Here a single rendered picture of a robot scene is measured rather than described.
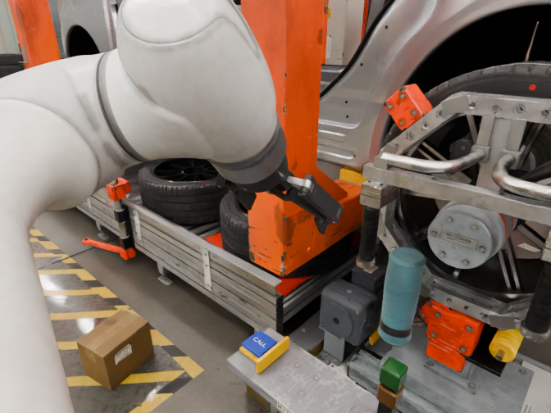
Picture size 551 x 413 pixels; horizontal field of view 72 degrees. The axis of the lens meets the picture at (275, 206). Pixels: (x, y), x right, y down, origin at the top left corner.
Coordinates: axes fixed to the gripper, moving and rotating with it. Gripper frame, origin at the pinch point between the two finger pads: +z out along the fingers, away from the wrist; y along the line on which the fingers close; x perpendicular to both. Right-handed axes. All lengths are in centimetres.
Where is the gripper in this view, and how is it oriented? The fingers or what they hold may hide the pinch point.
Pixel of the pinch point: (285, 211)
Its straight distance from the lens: 62.9
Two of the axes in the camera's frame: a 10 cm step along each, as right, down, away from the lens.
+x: -3.8, 8.9, -2.6
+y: -9.0, -2.8, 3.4
